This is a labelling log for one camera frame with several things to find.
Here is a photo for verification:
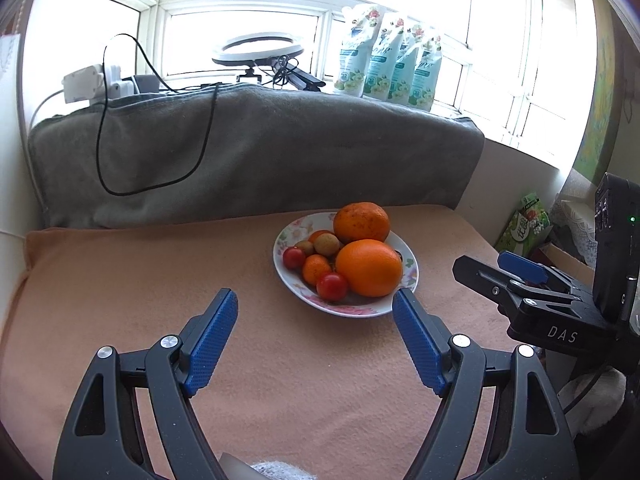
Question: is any person's right hand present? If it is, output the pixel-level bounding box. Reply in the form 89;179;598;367
557;367;627;436

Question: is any grey blanket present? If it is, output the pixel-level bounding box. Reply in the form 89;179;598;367
27;84;486;231

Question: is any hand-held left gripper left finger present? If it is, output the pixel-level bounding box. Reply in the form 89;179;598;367
52;287;240;480

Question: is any white lace cloth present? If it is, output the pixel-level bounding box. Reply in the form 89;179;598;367
550;200;598;263

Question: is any black cable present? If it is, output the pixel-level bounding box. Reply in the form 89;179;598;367
97;33;221;197

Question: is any white window frame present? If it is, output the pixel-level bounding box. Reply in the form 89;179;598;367
107;0;596;171

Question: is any white power strip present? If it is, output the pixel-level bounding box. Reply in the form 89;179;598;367
62;63;108;104

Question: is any peach blanket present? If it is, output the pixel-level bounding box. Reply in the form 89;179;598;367
0;205;566;480

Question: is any speckled large orange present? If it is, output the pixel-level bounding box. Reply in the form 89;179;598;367
333;201;390;243

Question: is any smooth large orange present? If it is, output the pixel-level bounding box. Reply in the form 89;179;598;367
335;240;404;297

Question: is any green packet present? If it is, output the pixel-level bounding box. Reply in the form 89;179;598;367
495;191;551;261

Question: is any black tripod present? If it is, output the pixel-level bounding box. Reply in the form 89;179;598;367
272;55;326;93

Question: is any person's left hand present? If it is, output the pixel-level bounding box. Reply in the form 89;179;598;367
219;452;313;480

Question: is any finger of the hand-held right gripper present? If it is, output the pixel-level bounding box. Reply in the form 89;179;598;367
452;256;571;318
497;251;596;301

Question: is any white floral plate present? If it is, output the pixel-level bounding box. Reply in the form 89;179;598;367
273;211;420;318

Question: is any white plug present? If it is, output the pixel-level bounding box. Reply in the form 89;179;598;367
102;64;136;100

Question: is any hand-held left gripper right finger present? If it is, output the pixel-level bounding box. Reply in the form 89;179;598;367
392;288;581;480

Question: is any white ring light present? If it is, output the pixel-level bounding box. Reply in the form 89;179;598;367
212;32;306;68

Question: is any white power strip cable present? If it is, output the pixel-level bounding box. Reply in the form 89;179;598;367
30;89;66;131

